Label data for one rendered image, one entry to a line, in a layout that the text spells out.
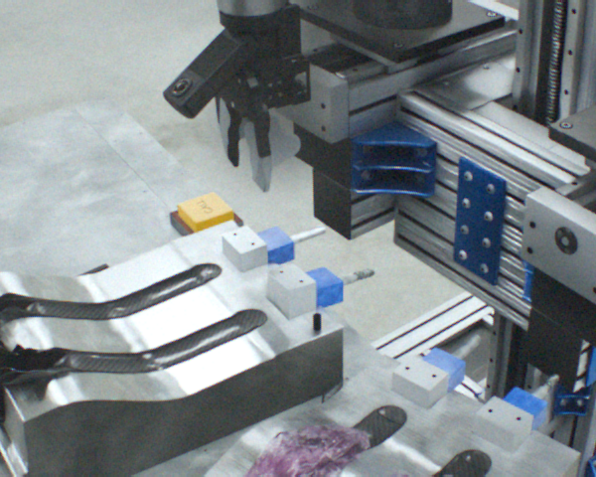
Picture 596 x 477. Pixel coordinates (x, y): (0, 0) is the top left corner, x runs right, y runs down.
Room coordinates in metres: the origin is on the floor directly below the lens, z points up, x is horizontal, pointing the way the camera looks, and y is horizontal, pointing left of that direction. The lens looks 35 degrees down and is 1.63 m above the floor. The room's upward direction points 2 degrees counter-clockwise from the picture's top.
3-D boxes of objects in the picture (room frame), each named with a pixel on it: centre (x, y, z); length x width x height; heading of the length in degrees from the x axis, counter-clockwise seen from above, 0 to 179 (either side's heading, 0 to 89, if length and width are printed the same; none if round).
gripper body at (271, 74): (1.06, 0.04, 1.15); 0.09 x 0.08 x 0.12; 120
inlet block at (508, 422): (0.80, -0.23, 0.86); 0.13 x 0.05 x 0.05; 138
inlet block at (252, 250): (1.07, 0.03, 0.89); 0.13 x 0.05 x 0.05; 120
